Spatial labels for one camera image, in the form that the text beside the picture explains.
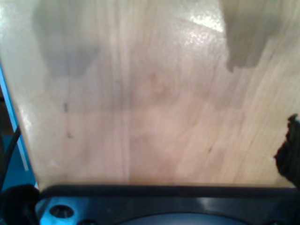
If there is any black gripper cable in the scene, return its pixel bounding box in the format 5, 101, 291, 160
1, 125, 22, 188

